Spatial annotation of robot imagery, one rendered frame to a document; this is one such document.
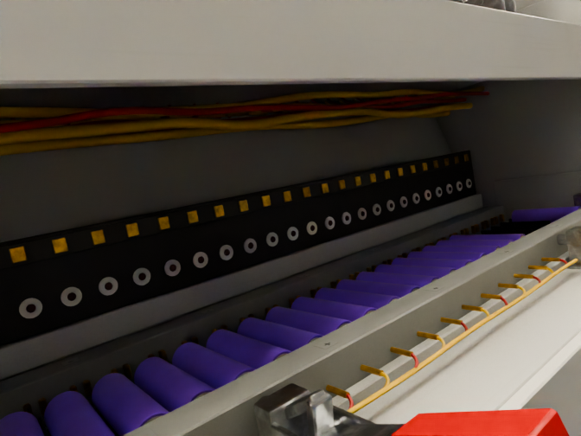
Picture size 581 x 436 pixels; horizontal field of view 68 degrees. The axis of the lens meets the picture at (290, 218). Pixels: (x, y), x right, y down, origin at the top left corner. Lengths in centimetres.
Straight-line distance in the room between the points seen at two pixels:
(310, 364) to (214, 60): 12
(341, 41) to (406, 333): 14
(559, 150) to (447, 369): 38
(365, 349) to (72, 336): 16
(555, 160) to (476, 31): 28
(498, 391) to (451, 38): 19
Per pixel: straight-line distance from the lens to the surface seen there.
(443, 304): 25
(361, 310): 25
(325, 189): 37
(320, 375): 19
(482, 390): 20
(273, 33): 19
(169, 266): 30
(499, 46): 33
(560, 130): 55
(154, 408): 19
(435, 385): 21
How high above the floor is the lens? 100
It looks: 10 degrees up
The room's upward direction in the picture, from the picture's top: 22 degrees counter-clockwise
